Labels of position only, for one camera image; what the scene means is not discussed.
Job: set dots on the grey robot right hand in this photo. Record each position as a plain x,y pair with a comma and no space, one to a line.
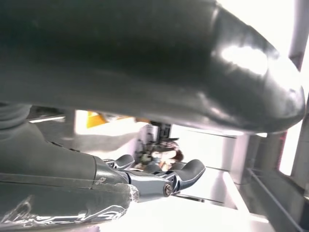
120,57

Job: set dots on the person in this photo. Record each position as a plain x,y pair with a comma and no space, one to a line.
166,153

